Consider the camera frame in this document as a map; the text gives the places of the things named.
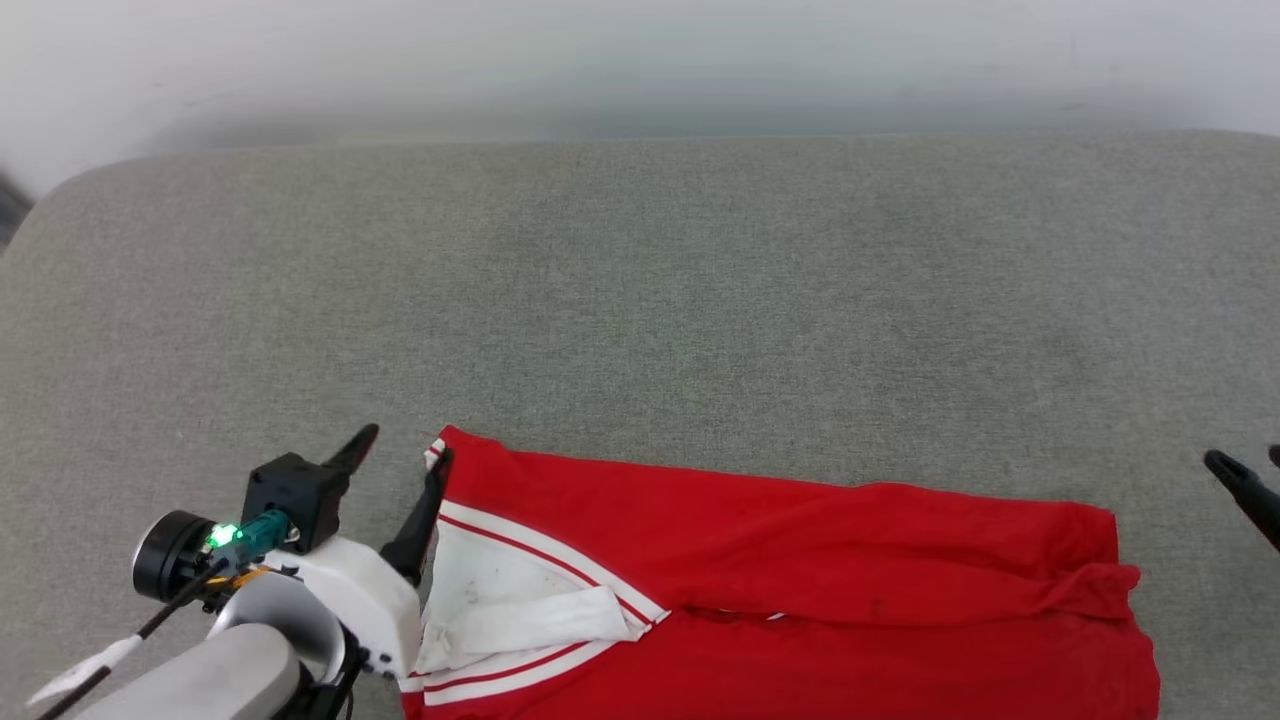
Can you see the teal connector board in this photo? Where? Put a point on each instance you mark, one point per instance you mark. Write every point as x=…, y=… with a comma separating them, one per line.
x=258, y=532

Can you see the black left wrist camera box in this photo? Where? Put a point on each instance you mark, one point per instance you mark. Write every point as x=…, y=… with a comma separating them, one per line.
x=295, y=495

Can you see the red and white garment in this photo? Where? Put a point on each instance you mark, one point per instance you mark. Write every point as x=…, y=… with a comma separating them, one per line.
x=800, y=560

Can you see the grey fabric sofa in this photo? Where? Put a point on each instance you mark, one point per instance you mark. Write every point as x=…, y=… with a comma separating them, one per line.
x=640, y=300

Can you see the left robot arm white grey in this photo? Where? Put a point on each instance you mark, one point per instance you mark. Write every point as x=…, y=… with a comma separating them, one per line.
x=220, y=680

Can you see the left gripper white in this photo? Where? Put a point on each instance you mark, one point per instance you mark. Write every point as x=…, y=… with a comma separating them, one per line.
x=375, y=610

